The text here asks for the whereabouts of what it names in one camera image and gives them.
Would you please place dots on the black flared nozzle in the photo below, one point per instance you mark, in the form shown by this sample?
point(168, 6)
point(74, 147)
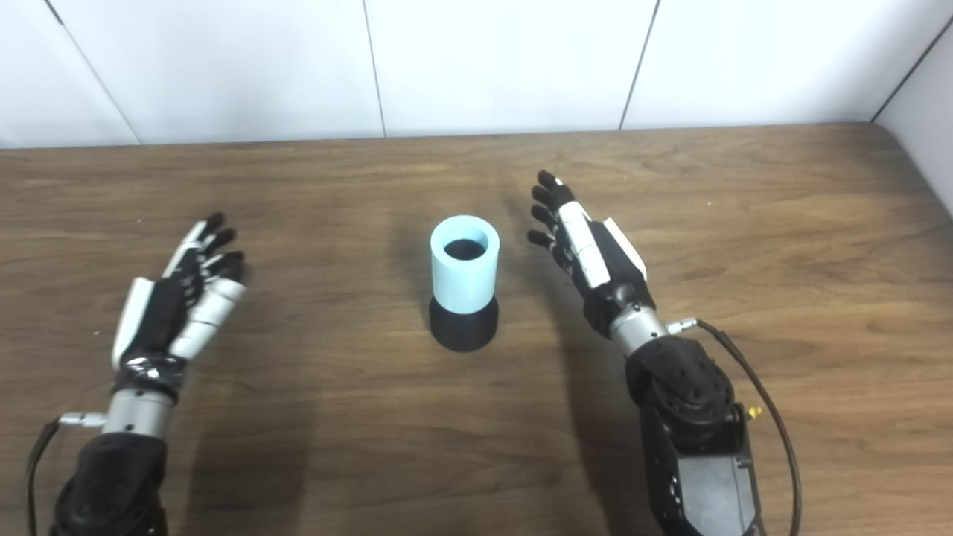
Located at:
point(463, 331)

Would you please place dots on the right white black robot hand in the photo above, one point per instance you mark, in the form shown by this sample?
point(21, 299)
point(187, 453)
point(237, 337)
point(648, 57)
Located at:
point(595, 257)

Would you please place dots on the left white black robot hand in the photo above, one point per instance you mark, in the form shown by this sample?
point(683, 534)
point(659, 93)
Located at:
point(175, 313)

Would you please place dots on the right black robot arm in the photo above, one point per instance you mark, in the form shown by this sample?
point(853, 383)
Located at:
point(692, 447)

